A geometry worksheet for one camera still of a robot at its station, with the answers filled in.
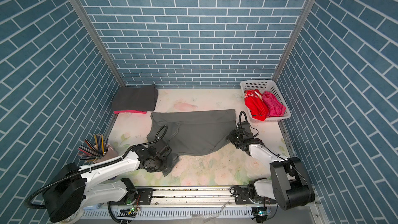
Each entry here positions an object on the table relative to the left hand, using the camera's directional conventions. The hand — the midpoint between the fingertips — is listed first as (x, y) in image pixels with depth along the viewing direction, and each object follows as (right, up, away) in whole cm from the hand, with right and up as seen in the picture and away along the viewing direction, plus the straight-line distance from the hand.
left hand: (167, 168), depth 83 cm
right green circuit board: (+46, -16, -12) cm, 50 cm away
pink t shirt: (+65, +31, +16) cm, 74 cm away
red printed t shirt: (+51, +37, +13) cm, 64 cm away
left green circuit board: (-16, -16, -12) cm, 25 cm away
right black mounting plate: (+39, -10, -9) cm, 41 cm away
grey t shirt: (+11, +17, +12) cm, 23 cm away
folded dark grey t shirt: (-30, +38, +28) cm, 56 cm away
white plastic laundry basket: (+68, +47, +30) cm, 88 cm away
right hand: (+33, +17, +9) cm, 38 cm away
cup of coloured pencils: (-35, +10, -2) cm, 37 cm away
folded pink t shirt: (-32, +29, +23) cm, 49 cm away
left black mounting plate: (-8, -10, -9) cm, 16 cm away
